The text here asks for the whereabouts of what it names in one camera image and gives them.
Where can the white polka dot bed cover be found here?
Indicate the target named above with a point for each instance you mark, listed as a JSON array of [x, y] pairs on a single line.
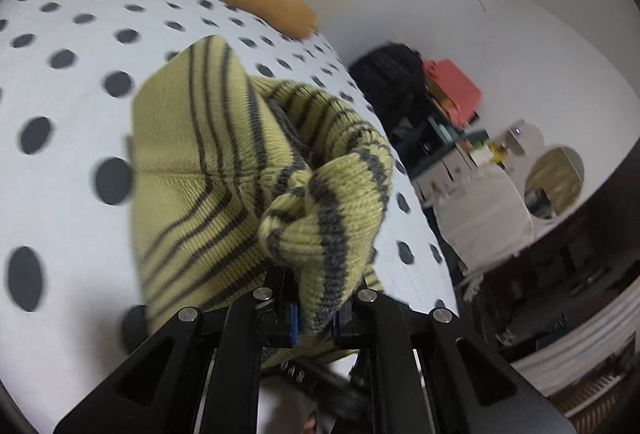
[[69, 72]]

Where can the red bag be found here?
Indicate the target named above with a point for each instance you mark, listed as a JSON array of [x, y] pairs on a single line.
[[455, 93]]

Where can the round mirror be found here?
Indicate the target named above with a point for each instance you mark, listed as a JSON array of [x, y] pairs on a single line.
[[554, 183]]

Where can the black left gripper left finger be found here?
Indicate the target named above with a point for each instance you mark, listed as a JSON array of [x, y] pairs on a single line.
[[199, 372]]

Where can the teal storage shelf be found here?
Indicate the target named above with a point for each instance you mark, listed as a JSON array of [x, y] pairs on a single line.
[[420, 146]]

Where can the yellow grey striped knit sweater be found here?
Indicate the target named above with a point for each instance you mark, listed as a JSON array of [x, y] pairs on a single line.
[[235, 174]]

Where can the black backpack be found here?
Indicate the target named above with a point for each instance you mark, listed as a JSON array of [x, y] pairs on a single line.
[[393, 81]]

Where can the beige draped chair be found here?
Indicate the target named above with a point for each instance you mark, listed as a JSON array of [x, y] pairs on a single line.
[[484, 219]]

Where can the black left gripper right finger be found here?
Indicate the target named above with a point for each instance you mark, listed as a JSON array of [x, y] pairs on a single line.
[[430, 373]]

